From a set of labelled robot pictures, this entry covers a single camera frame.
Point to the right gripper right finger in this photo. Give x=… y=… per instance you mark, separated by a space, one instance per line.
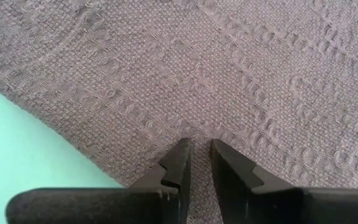
x=275 y=205

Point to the grey woven towel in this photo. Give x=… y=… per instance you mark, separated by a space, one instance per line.
x=197 y=62

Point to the green table mat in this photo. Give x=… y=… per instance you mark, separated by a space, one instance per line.
x=11 y=149

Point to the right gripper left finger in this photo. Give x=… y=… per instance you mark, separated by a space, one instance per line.
x=104 y=205

